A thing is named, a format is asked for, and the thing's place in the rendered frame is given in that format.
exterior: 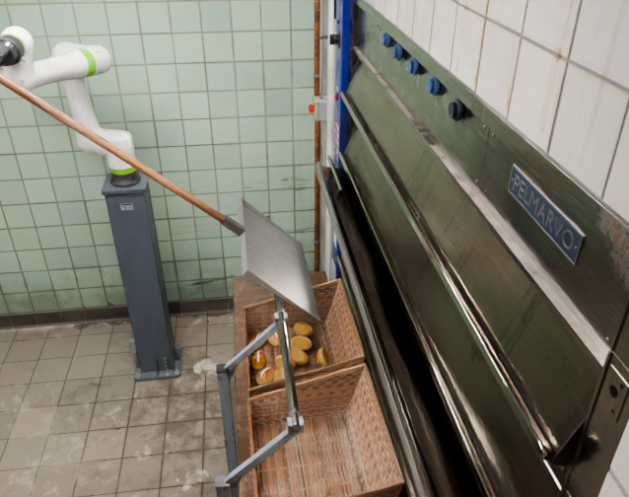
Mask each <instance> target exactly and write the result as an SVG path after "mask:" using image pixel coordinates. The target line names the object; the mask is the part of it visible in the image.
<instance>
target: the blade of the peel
mask: <svg viewBox="0 0 629 497"><path fill-rule="evenodd" d="M238 210H239V223H240V224H242V225H243V226H245V231H244V232H243V234H242V235H241V251H242V265H243V276H245V277H247V278H248V279H250V280H252V281H253V282H255V283H257V284H258V285H260V286H262V287H263V288H265V289H267V290H268V291H270V292H272V293H274V294H275V295H277V296H279V297H280V298H282V299H284V300H285V301H287V302H289V303H290V304H292V305H294V306H295V307H297V308H299V309H300V310H302V311H304V312H306V313H307V314H309V315H311V316H312V317H314V318H316V319H317V320H320V319H319V315H318V310H317V306H316V302H315V294H314V290H313V286H312V282H311V278H310V274H309V270H308V266H307V262H306V258H305V253H304V249H303V245H302V244H301V243H300V242H298V241H297V240H296V239H294V238H293V237H292V236H291V235H289V234H288V233H287V232H285V231H284V230H283V229H282V228H280V227H279V226H278V225H276V224H275V223H274V222H272V221H271V220H270V219H269V218H267V217H266V216H265V215H263V214H262V213H261V212H260V211H258V210H257V209H256V208H254V207H253V206H252V205H250V204H249V203H248V202H247V201H245V200H244V199H243V198H241V199H240V200H239V201H238Z"/></svg>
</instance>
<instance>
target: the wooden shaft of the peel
mask: <svg viewBox="0 0 629 497"><path fill-rule="evenodd" d="M0 84H1V85H3V86H4V87H6V88H8V89H9V90H11V91H12V92H14V93H16V94H17V95H19V96H20V97H22V98H24V99H25V100H27V101H28V102H30V103H32V104H33V105H35V106H36V107H38V108H40V109H42V110H43V111H45V112H46V113H48V114H50V115H51V116H53V117H54V118H56V119H58V120H59V121H61V122H62V123H64V124H65V125H67V126H69V127H70V128H72V129H73V130H75V131H77V132H78V133H80V134H81V135H83V136H85V137H86V138H88V139H89V140H91V141H92V142H94V143H96V144H97V145H99V146H100V147H102V148H104V149H105V150H107V151H108V152H110V153H112V154H113V155H114V156H115V157H117V158H118V159H120V160H122V161H123V162H125V163H126V164H128V165H130V166H131V167H133V168H134V169H136V170H138V171H139V172H141V173H142V174H144V175H146V176H147V177H149V178H151V179H152V180H154V181H156V182H157V183H159V184H160V185H162V186H164V187H165V188H167V189H168V190H170V191H172V192H173V193H175V194H176V195H178V196H179V197H181V198H183V199H184V200H186V201H187V202H189V203H191V204H192V205H194V206H195V207H197V208H199V209H200V210H202V211H203V212H205V213H206V214H208V215H210V216H211V217H213V218H214V219H216V220H218V221H219V222H221V223H223V222H224V221H225V219H226V216H225V215H223V214H222V213H220V212H218V211H217V210H215V209H214V208H212V207H211V206H209V205H208V204H206V203H204V202H203V201H201V200H200V199H198V198H197V197H195V196H193V195H192V194H190V193H189V192H187V191H186V190H184V189H182V188H181V187H179V186H178V185H176V184H175V183H173V182H171V181H170V180H168V179H167V178H165V177H163V176H161V175H160V174H158V173H157V172H155V171H154V170H152V169H150V168H149V167H147V166H146V165H144V164H143V163H141V162H140V161H138V160H136V159H135V158H133V157H132V156H130V155H129V154H127V153H125V152H124V151H122V150H121V149H119V148H118V147H116V146H114V145H113V144H111V143H110V142H108V141H107V140H105V139H103V138H102V137H101V136H100V135H98V134H97V133H95V132H93V131H92V130H90V129H89V128H87V127H86V126H84V125H83V124H81V123H79V122H78V121H76V120H75V119H73V118H72V117H70V116H68V115H67V114H65V113H64V112H62V111H61V110H59V109H57V108H56V107H54V106H52V105H51V104H49V103H47V102H46V101H44V100H43V99H41V98H40V97H38V96H36V95H35V94H33V93H32V92H30V91H29V90H27V89H25V88H24V87H22V86H21V85H19V84H18V83H16V82H15V81H13V80H11V79H10V78H8V77H7V76H5V75H4V74H2V73H0Z"/></svg>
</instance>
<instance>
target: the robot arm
mask: <svg viewBox="0 0 629 497"><path fill-rule="evenodd" d="M1 66H3V74H4V75H5V76H7V77H8V78H10V79H11V80H13V81H15V82H16V83H18V84H19V85H21V86H22V87H24V88H25V89H27V90H29V91H31V90H33V89H35V88H38V87H40V86H44V85H47V84H51V83H55V82H59V81H61V83H62V86H63V88H64V91H65V94H66V97H67V100H68V104H69V106H70V110H71V114H72V118H73V119H75V120H76V121H78V122H79V123H81V124H83V125H84V126H86V127H87V128H89V129H90V130H92V131H93V132H95V133H97V134H98V135H100V136H101V137H102V138H103V139H105V140H107V141H108V142H110V143H111V144H113V145H114V146H116V147H118V148H119V149H121V150H122V151H124V152H125V153H127V154H129V155H130V156H132V157H133V158H135V159H136V157H135V151H134V145H133V139H132V135H131V134H130V133H129V132H127V131H124V130H111V129H103V128H100V125H99V123H98V120H97V118H96V115H95V112H94V109H93V106H92V103H91V99H90V96H89V92H88V88H87V83H86V79H85V78H86V77H92V76H96V75H101V74H103V73H105V72H107V71H108V70H109V68H110V66H111V56H110V54H109V52H108V51H107V49H105V48H104V47H102V46H100V45H96V44H93V45H83V44H76V43H71V42H59V43H57V44H56V45H55V46H54V47H53V48H52V50H51V57H50V58H46V59H42V60H37V61H34V40H33V38H32V36H31V35H30V33H29V32H28V31H26V30H25V29H23V28H20V27H9V28H7V29H5V30H4V31H3V32H2V34H1V35H0V67H1ZM75 134H76V141H77V145H78V147H79V148H80V149H81V150H82V151H83V152H85V153H87V154H92V155H97V156H103V157H107V162H108V166H109V168H110V172H111V175H110V179H109V182H110V184H111V185H112V186H115V187H129V186H133V185H135V184H137V183H139V182H140V181H141V176H140V175H139V171H138V170H136V169H134V168H133V167H131V166H130V165H128V164H126V163H125V162H123V161H122V160H120V159H118V158H117V157H115V156H114V155H113V154H112V153H110V152H108V151H107V150H105V149H104V148H102V147H100V146H99V145H97V144H96V143H94V142H92V141H91V140H89V139H88V138H86V137H85V136H83V135H81V134H80V133H78V132H77V131H75Z"/></svg>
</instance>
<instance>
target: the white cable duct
mask: <svg viewBox="0 0 629 497"><path fill-rule="evenodd" d="M333 2H334V0H328V50H327V135H326V166H327V167H330V165H329V162H328V160H327V156H330V157H331V126H332V64H333V45H330V44H329V35H330V34H333ZM329 250H330V217H329V213H328V210H327V207H326V222H325V273H326V276H327V280H328V282H329Z"/></svg>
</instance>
